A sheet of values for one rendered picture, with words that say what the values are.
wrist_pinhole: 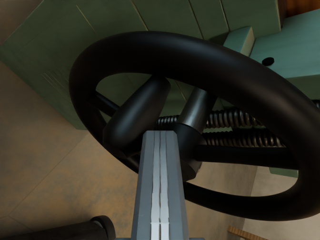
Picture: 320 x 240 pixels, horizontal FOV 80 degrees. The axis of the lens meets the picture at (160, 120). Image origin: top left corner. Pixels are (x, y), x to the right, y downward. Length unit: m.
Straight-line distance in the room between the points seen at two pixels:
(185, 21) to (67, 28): 0.27
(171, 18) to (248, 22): 0.11
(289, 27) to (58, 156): 0.96
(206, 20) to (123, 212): 1.20
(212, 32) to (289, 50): 0.11
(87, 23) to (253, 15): 0.30
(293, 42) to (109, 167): 1.07
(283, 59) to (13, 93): 0.91
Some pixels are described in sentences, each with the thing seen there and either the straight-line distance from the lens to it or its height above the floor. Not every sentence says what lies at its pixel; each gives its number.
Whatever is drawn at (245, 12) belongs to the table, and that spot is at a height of 0.87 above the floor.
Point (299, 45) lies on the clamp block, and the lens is 0.27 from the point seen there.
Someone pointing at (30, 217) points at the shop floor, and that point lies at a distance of 1.07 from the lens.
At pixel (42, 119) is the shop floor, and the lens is 0.99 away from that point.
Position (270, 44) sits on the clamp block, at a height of 0.89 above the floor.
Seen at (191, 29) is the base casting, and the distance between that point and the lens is 0.33.
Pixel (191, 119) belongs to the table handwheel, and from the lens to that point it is 0.24.
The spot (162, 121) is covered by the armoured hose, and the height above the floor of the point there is 0.75.
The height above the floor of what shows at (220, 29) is 0.83.
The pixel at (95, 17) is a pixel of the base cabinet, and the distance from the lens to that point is 0.43.
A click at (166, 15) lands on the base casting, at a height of 0.76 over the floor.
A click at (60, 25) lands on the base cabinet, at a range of 0.51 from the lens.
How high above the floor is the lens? 0.94
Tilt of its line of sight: 40 degrees down
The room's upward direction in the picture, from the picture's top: 91 degrees clockwise
